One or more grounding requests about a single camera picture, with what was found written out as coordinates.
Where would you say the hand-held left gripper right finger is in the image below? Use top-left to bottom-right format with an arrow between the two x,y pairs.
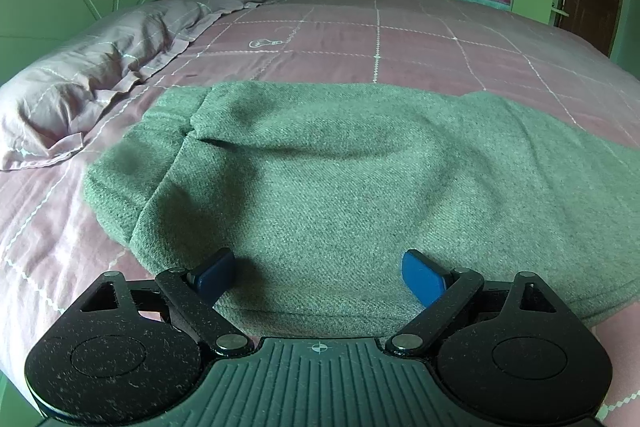
385,249 -> 563,358

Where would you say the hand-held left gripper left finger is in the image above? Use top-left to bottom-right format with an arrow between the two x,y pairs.
79,248 -> 256,358

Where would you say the pink checked bed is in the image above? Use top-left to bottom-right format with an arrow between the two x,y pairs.
0,0 -> 640,427

